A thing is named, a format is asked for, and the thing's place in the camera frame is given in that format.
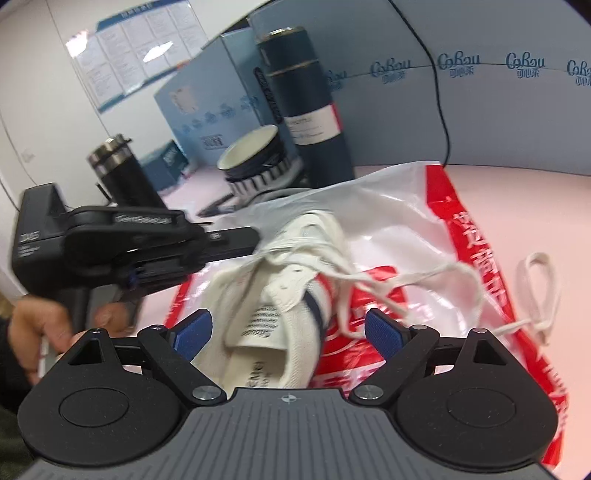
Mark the red and white plastic bag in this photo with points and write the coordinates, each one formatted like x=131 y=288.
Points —
x=401 y=217

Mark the light blue carton white label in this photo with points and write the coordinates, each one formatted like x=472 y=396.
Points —
x=198 y=106

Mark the dark blue vacuum bottle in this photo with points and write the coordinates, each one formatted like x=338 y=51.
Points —
x=304 y=92

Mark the person's left hand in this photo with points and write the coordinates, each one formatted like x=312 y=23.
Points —
x=41 y=323

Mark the large light blue carton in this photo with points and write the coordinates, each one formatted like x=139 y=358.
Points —
x=508 y=115

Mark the dark blue bowl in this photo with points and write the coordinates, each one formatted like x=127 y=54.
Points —
x=254 y=154

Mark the small blue box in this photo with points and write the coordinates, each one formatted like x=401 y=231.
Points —
x=164 y=164

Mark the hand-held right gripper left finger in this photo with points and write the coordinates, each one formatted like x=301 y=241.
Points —
x=194 y=330

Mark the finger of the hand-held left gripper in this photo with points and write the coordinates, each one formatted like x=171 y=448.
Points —
x=231 y=240

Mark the wall poster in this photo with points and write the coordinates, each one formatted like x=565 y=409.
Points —
x=134 y=50

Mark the white striped bowl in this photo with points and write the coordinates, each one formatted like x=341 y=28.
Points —
x=263 y=182

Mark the white sneaker shoe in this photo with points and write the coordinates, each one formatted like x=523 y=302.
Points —
x=286 y=314

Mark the black steel thermos tumbler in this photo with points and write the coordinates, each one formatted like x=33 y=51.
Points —
x=124 y=175

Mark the person's left forearm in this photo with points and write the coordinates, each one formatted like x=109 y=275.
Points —
x=11 y=369

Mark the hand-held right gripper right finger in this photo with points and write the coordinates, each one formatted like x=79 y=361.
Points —
x=383 y=334

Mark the black marker pen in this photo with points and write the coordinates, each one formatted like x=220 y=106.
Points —
x=217 y=205

